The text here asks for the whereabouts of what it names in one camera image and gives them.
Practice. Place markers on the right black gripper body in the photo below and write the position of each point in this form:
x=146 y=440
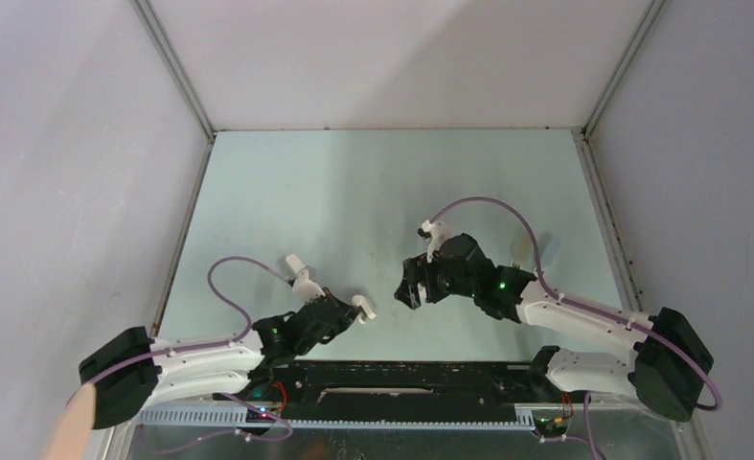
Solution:
x=439 y=282

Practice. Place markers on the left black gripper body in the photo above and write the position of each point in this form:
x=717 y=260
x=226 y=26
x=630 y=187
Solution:
x=341 y=321

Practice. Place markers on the small white mini stapler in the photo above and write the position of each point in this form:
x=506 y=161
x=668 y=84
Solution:
x=366 y=311

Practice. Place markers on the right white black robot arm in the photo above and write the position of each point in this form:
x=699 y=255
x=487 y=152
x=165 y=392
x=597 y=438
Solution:
x=658 y=360

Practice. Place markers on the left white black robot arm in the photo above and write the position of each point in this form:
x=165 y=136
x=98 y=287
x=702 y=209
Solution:
x=134 y=371

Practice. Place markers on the beige stapler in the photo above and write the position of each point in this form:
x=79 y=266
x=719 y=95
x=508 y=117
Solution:
x=523 y=251

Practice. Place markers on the left small circuit board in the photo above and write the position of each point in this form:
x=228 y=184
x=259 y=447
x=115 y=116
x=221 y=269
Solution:
x=259 y=418

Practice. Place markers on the small circuit board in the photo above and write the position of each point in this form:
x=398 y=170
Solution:
x=259 y=418
x=555 y=428

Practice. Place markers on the right small circuit board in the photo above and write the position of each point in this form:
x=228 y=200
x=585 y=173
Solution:
x=555 y=428

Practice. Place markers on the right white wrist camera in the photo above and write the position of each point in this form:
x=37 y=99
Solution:
x=436 y=232

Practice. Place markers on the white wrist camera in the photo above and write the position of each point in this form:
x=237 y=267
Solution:
x=303 y=286
x=436 y=232

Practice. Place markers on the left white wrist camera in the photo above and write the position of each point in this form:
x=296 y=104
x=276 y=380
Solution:
x=303 y=286

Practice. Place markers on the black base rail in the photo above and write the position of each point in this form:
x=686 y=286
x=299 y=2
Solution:
x=412 y=392

